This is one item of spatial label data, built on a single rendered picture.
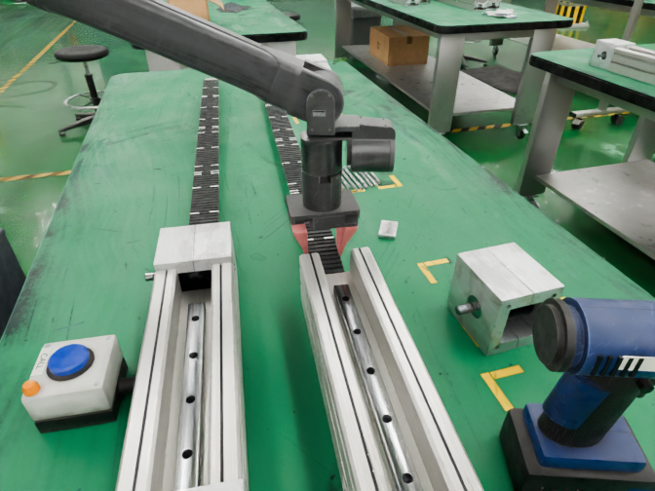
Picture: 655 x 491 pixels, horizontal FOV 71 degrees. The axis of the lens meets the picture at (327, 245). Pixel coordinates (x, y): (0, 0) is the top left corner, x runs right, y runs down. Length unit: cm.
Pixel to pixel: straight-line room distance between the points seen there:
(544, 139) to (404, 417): 207
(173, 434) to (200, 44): 43
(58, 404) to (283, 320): 28
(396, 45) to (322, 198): 382
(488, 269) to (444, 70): 257
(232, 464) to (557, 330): 28
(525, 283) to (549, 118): 185
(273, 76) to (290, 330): 33
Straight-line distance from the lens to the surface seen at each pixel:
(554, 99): 240
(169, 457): 49
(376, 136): 62
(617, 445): 52
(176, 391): 54
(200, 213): 85
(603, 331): 39
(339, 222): 66
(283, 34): 269
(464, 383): 60
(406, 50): 446
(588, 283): 82
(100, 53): 371
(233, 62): 60
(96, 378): 56
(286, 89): 58
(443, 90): 315
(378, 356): 55
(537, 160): 249
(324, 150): 61
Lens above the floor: 123
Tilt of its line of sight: 35 degrees down
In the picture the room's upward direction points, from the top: straight up
